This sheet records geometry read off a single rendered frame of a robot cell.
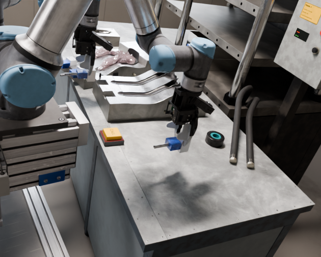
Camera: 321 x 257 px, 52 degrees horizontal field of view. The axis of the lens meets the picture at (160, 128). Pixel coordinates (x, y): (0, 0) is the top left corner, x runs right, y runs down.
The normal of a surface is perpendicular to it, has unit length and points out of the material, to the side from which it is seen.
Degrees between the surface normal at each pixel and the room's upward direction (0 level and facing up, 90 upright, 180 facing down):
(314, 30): 90
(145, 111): 90
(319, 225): 0
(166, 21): 90
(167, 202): 0
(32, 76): 97
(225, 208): 0
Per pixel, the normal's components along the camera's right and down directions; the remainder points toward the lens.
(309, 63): -0.89, 0.07
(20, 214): 0.20, -0.82
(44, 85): 0.36, 0.66
